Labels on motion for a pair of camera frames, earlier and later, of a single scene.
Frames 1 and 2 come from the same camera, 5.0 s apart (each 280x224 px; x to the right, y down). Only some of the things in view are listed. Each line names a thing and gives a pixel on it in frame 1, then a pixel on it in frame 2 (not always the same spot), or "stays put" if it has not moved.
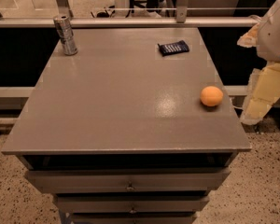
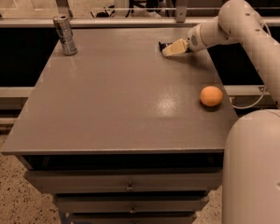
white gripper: (274, 41) to (193, 41)
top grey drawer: (127, 179) stays put
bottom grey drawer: (133, 217) stays put
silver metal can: (66, 36) stays put
